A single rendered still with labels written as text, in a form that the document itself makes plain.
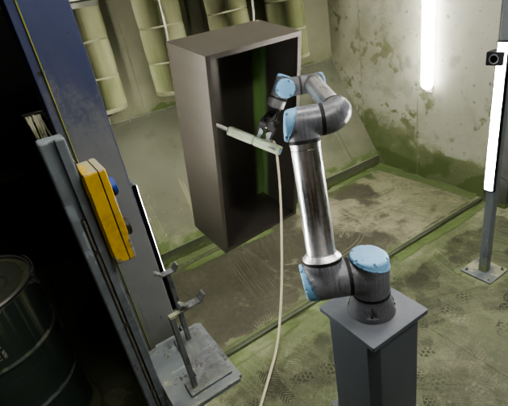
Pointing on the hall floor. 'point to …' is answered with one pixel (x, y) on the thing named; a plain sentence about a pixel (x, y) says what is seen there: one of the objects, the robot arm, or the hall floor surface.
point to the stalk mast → (100, 263)
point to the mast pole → (501, 139)
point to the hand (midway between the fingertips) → (260, 144)
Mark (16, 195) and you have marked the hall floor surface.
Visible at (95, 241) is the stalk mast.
